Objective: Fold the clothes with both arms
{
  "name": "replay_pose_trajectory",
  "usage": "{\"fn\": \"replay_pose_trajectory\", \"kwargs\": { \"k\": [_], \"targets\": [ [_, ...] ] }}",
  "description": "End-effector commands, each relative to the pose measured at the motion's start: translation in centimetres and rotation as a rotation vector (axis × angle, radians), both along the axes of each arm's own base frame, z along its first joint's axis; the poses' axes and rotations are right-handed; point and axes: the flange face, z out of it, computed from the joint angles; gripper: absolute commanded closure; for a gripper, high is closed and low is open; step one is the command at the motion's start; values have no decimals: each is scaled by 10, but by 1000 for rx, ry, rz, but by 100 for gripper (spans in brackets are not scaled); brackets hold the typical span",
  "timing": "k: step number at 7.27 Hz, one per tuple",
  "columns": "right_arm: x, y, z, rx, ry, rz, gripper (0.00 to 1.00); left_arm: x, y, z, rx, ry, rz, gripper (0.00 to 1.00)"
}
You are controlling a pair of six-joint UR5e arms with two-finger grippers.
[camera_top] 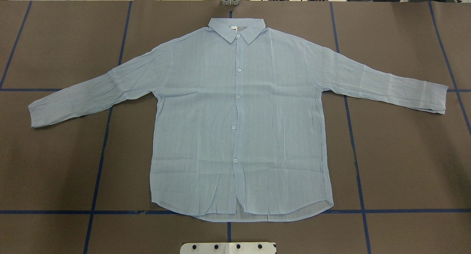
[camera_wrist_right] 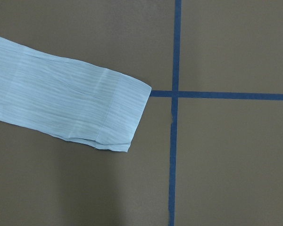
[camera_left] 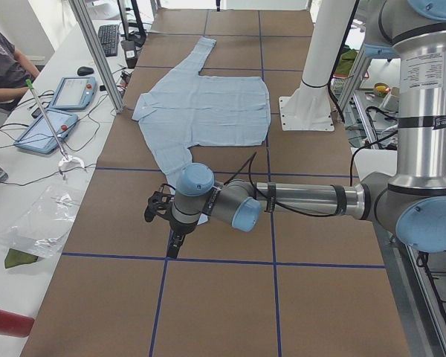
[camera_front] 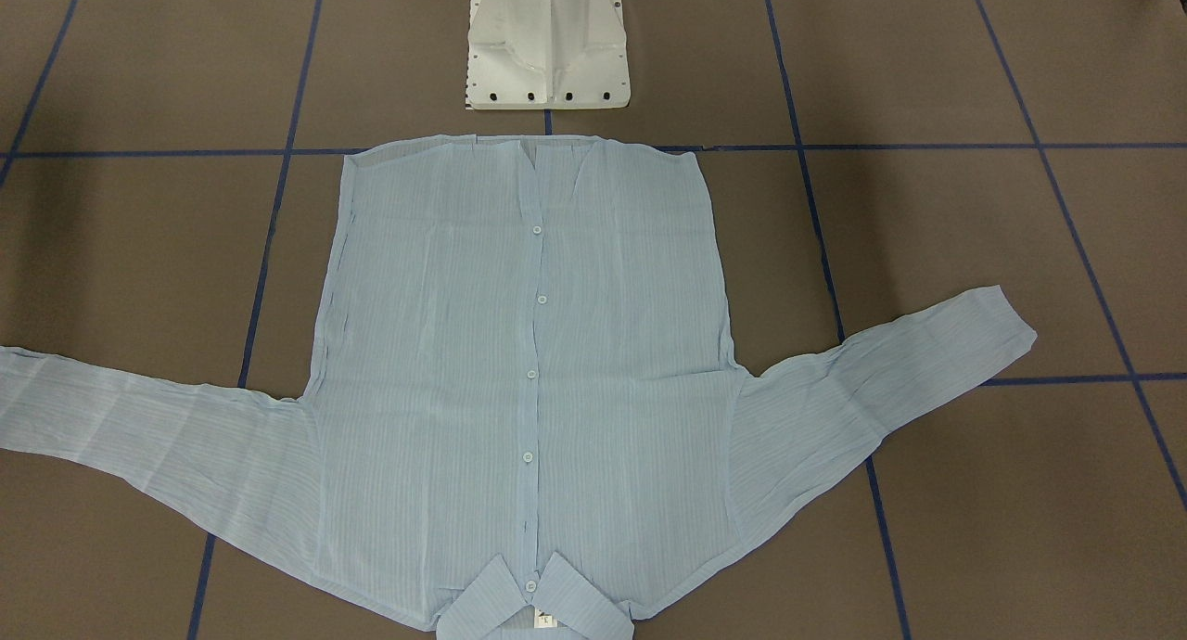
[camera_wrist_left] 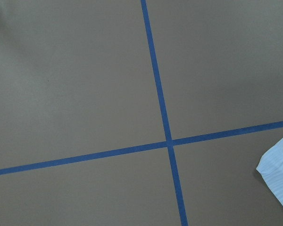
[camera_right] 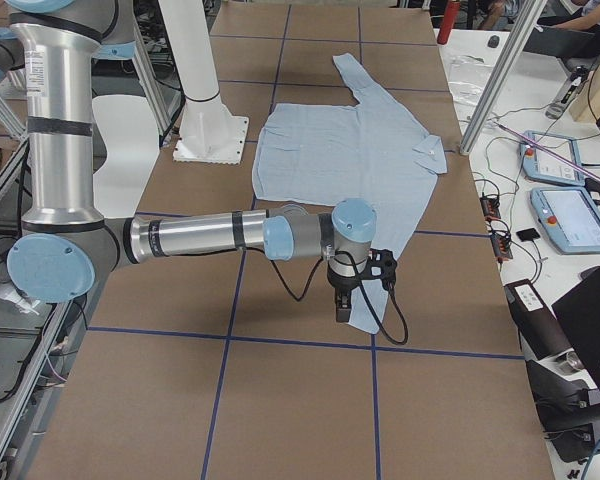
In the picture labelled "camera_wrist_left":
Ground light blue button-up shirt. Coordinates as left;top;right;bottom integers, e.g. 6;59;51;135
256;138;283;206

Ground blue tape grid lines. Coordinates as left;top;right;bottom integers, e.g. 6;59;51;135
0;0;283;226

